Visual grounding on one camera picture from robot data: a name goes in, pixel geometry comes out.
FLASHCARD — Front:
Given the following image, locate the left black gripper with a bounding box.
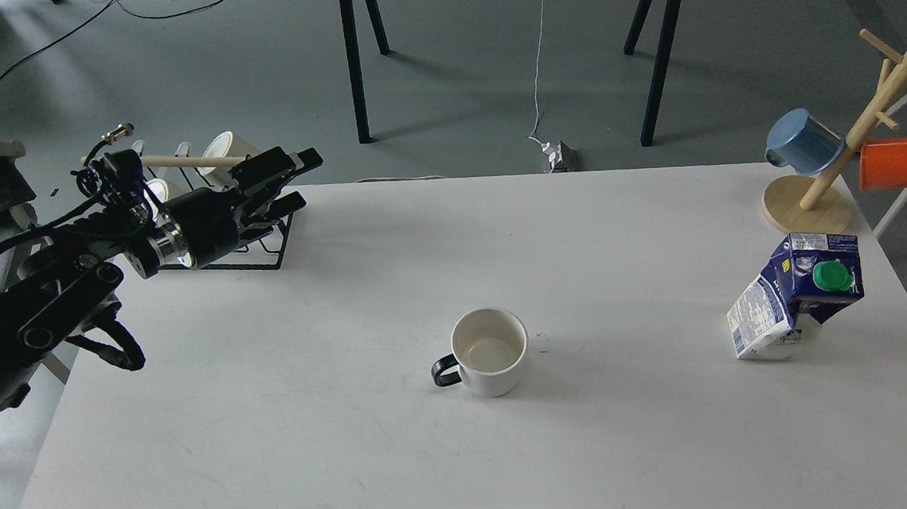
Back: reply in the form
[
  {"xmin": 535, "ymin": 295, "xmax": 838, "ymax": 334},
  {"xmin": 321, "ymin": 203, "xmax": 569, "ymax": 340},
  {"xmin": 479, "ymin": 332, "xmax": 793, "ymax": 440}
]
[{"xmin": 166, "ymin": 147, "xmax": 324, "ymax": 269}]

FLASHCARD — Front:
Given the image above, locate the white mug with black handle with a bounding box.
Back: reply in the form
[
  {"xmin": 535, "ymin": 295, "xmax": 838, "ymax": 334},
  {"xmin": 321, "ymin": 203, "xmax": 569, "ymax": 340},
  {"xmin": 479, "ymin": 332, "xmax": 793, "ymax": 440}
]
[{"xmin": 431, "ymin": 307, "xmax": 529, "ymax": 398}]

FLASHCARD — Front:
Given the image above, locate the blue white milk carton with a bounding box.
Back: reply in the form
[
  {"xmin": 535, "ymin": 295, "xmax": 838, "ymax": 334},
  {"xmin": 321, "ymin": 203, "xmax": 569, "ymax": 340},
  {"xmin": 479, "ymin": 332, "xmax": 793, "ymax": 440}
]
[{"xmin": 725, "ymin": 233, "xmax": 865, "ymax": 361}]

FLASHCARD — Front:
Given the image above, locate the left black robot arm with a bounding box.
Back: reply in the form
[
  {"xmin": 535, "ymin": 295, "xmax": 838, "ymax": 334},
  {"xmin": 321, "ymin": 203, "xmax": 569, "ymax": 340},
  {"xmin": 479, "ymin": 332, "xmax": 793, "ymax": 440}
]
[{"xmin": 0, "ymin": 123, "xmax": 323, "ymax": 413}]

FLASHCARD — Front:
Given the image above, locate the blue cup on tree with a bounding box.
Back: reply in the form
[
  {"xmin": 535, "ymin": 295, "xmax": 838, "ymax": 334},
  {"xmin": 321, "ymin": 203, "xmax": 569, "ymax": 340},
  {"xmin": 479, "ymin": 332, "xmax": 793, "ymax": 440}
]
[{"xmin": 764, "ymin": 108, "xmax": 845, "ymax": 177}]

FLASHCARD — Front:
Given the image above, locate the orange cup on tree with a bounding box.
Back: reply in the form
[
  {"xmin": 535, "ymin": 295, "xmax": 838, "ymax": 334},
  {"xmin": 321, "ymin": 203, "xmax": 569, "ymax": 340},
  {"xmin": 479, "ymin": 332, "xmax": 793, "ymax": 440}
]
[{"xmin": 859, "ymin": 136, "xmax": 907, "ymax": 191}]

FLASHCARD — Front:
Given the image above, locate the white mug rear on rack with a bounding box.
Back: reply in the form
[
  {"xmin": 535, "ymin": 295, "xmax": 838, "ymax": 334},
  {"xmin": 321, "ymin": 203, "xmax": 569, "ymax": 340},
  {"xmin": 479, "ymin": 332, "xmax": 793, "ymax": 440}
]
[{"xmin": 196, "ymin": 130, "xmax": 262, "ymax": 178}]

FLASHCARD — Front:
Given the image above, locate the white mug on rack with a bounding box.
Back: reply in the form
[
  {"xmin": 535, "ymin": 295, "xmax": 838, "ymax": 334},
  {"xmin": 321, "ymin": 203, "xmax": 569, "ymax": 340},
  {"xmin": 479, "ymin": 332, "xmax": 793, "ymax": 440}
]
[
  {"xmin": 141, "ymin": 178, "xmax": 173, "ymax": 209},
  {"xmin": 196, "ymin": 130, "xmax": 262, "ymax": 178}
]

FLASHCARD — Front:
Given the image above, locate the white mug front on rack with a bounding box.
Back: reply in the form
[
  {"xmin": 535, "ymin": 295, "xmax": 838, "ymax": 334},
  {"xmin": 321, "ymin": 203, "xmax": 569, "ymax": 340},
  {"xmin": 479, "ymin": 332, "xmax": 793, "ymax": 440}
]
[{"xmin": 141, "ymin": 178, "xmax": 173, "ymax": 209}]

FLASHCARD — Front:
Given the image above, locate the black table leg left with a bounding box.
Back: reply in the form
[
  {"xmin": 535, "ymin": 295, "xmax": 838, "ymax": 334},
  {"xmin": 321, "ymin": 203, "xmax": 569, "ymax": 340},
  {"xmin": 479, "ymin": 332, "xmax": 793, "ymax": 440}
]
[{"xmin": 336, "ymin": 0, "xmax": 397, "ymax": 145}]

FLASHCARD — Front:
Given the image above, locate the black table leg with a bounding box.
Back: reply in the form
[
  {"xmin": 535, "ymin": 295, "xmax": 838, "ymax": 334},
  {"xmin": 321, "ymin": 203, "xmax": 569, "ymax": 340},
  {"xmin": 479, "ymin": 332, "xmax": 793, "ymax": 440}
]
[
  {"xmin": 623, "ymin": 0, "xmax": 682, "ymax": 147},
  {"xmin": 336, "ymin": 0, "xmax": 397, "ymax": 145}
]

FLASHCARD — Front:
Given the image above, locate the grey power strip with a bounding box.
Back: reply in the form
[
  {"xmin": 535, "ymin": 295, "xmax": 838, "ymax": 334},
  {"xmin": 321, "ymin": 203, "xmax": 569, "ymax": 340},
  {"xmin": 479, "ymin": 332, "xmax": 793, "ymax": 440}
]
[{"xmin": 541, "ymin": 141, "xmax": 579, "ymax": 174}]

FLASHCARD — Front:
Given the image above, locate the black table leg right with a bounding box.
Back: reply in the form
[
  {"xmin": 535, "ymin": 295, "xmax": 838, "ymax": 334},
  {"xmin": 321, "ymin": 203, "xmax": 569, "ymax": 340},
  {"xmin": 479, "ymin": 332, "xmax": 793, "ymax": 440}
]
[{"xmin": 623, "ymin": 0, "xmax": 682, "ymax": 147}]

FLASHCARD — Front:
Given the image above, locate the wooden mug tree stand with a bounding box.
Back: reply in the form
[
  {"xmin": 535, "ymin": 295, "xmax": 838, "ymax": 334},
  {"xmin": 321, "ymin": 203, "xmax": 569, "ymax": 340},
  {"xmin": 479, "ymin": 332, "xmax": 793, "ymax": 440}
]
[{"xmin": 761, "ymin": 29, "xmax": 907, "ymax": 233}]

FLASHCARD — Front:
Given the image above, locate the black wire mug rack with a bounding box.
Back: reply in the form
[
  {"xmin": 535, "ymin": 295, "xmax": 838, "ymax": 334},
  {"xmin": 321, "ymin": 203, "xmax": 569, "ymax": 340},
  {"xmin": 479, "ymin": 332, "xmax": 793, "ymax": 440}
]
[{"xmin": 83, "ymin": 138, "xmax": 301, "ymax": 284}]

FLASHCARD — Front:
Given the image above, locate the black cable on floor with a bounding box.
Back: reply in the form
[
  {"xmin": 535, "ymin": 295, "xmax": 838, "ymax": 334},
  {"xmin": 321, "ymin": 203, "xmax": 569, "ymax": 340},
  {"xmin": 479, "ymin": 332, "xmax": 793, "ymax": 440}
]
[{"xmin": 0, "ymin": 0, "xmax": 245, "ymax": 110}]

